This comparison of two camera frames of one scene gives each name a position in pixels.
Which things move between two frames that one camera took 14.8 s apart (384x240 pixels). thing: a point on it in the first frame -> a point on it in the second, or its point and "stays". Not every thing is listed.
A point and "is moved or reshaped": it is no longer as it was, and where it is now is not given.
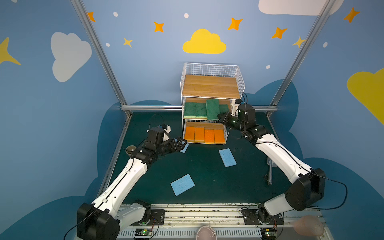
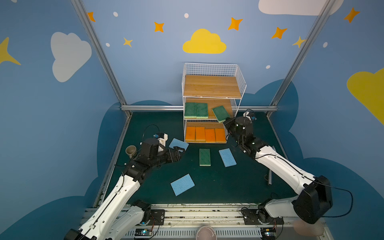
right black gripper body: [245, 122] -> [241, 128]
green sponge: [200, 110] stays
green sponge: [212, 108] -> [204, 157]
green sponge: [190, 109] stays
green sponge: [223, 108] is moved or reshaped
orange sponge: [199, 134] stays
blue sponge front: [182, 184] stays
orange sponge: [219, 137] stays
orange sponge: [209, 136] stays
